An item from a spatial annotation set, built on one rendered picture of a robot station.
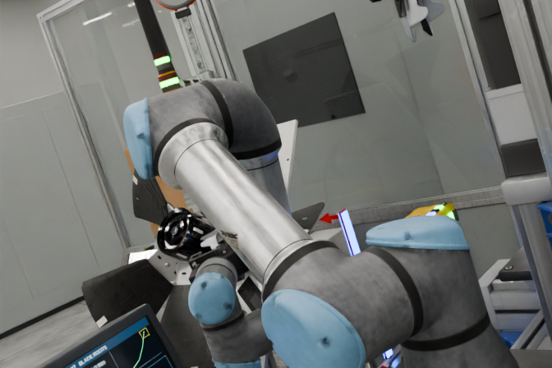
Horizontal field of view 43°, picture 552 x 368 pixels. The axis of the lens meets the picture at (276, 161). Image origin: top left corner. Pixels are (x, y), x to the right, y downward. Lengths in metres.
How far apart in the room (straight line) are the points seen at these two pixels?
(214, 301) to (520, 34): 0.62
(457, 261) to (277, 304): 0.22
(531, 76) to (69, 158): 6.59
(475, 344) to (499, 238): 1.25
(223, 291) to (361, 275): 0.39
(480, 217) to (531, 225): 1.09
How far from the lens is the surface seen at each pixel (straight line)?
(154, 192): 1.84
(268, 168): 1.13
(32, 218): 7.14
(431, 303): 0.83
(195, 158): 0.97
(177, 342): 1.60
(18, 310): 7.14
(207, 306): 1.15
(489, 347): 0.90
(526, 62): 0.90
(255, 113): 1.09
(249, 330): 1.21
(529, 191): 1.00
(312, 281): 0.79
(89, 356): 0.91
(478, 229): 2.13
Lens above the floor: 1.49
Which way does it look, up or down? 6 degrees down
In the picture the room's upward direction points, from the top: 18 degrees counter-clockwise
